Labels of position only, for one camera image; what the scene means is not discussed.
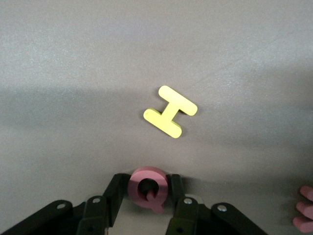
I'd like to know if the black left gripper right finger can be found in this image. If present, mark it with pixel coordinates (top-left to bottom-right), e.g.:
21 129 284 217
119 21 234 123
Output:
166 174 269 235

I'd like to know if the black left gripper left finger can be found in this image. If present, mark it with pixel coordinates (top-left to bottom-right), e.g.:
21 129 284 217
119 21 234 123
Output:
0 173 130 235

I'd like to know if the pink capital letter Q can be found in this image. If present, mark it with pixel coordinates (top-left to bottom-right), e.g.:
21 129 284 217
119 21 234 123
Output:
126 166 170 213

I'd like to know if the yellow capital letter H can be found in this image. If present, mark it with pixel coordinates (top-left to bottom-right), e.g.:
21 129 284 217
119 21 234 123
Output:
143 85 198 140

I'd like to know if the red small letter w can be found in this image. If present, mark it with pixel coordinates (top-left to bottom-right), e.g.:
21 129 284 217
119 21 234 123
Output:
292 185 313 233

